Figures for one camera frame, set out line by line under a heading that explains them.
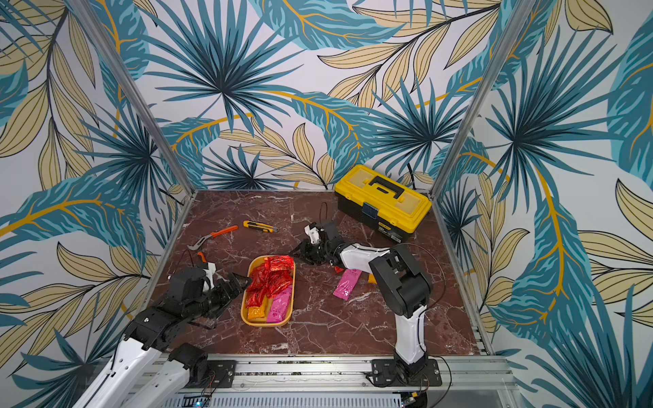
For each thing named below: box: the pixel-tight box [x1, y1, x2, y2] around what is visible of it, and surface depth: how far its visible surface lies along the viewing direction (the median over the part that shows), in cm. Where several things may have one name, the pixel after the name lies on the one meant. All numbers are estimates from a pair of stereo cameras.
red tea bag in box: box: [244, 255, 279, 309], surface depth 87 cm
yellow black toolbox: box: [335, 164, 433, 244], surface depth 99 cm
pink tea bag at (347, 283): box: [333, 268, 363, 301], surface depth 91 cm
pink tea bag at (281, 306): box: [266, 284, 293, 323], surface depth 85 cm
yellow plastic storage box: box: [240, 255, 296, 328], surface depth 83 cm
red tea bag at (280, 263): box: [263, 255, 296, 272], surface depth 91 cm
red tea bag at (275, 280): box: [262, 269, 293, 298], surface depth 88 cm
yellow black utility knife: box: [243, 220, 279, 233], surface depth 108 cm
